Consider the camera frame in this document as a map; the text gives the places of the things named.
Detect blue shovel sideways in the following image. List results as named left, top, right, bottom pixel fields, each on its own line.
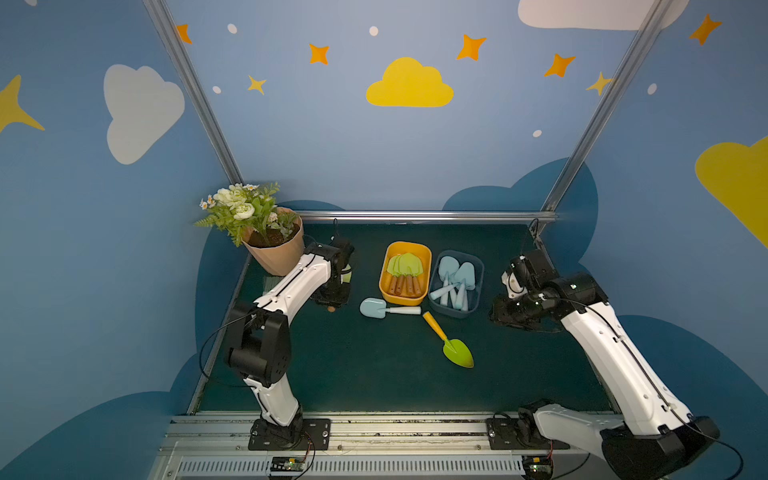
left=359, top=298, right=422, bottom=319

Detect green shovel wooden handle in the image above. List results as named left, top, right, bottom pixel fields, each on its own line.
left=401, top=253, right=417, bottom=298
left=411, top=257, right=423, bottom=297
left=387, top=255, right=402, bottom=295
left=327, top=264, right=352, bottom=313

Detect green shovel corner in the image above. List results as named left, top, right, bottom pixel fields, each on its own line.
left=388, top=254, right=407, bottom=296

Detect blue-grey storage box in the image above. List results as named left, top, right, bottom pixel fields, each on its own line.
left=427, top=250, right=485, bottom=319

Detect blue shovel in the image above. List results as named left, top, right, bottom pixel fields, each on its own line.
left=449, top=284, right=463, bottom=310
left=438, top=255, right=460, bottom=306
left=429, top=283, right=456, bottom=300
left=454, top=262, right=476, bottom=311

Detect green trowel yellow handle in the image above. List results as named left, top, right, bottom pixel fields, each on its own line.
left=422, top=312, right=474, bottom=369

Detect yellow storage box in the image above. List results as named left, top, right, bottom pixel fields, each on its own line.
left=379, top=241, right=432, bottom=306

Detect green shovel wooden handle back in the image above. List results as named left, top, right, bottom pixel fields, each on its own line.
left=327, top=264, right=352, bottom=313

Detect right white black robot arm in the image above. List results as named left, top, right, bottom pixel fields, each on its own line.
left=490, top=250, right=720, bottom=479

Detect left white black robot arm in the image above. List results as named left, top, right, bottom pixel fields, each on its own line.
left=225, top=234, right=354, bottom=431

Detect terracotta pot with flowers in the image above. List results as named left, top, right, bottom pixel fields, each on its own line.
left=195, top=183, right=304, bottom=276

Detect right controller board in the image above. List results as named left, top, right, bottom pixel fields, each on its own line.
left=522, top=456, right=553, bottom=480

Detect controller board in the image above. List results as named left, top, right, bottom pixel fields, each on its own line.
left=269, top=456, right=308, bottom=476
left=522, top=456, right=553, bottom=480

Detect left controller board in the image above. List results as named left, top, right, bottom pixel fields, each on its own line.
left=269, top=456, right=308, bottom=476

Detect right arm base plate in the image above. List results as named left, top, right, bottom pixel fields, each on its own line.
left=485, top=412, right=571, bottom=450

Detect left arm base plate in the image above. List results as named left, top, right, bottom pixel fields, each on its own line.
left=247, top=418, right=331, bottom=451

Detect aluminium front rail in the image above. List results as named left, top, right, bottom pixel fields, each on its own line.
left=149, top=411, right=615, bottom=479

